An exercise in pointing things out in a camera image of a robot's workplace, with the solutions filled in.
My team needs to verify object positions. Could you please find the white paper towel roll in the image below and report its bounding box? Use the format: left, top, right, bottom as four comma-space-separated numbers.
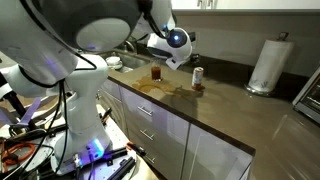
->
248, 39, 296, 94

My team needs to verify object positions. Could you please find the stainless steel sink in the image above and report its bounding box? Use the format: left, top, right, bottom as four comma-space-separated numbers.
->
111, 52, 151, 74

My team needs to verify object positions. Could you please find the black aluminium rail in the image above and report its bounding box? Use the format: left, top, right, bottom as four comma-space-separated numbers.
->
96, 146, 129, 165
107, 156, 137, 180

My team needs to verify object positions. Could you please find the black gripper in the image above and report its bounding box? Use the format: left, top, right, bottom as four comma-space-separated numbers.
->
189, 53, 202, 67

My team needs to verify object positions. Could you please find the brown spilled drink puddle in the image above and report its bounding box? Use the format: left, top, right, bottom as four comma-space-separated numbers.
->
131, 75, 184, 96

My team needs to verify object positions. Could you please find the white chair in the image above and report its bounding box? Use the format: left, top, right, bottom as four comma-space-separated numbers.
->
0, 79, 43, 128

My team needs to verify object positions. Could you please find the silver toaster oven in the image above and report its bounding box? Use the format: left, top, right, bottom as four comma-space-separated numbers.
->
292, 66, 320, 125

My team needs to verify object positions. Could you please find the metal paper towel holder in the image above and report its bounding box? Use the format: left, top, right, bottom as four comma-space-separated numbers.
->
245, 31, 290, 98

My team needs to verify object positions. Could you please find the tall clear glass cup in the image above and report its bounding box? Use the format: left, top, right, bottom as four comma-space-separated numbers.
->
150, 59, 164, 83

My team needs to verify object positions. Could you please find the small brown glass cup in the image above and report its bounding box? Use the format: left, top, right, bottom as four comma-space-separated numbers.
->
151, 65, 162, 82

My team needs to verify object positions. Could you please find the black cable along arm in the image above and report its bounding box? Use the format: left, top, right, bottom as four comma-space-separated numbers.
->
16, 0, 98, 178

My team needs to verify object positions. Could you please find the black and orange clamp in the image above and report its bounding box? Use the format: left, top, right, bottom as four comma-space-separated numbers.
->
99, 107, 113, 128
125, 141, 147, 158

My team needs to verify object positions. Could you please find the white bowl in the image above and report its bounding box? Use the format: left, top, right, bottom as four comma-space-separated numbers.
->
105, 55, 122, 66

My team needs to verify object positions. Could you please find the chrome sink faucet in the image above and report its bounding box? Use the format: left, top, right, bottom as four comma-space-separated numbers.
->
123, 39, 138, 54

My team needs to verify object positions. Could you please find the orange coiled cable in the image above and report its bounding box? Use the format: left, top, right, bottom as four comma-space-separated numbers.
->
0, 141, 36, 166

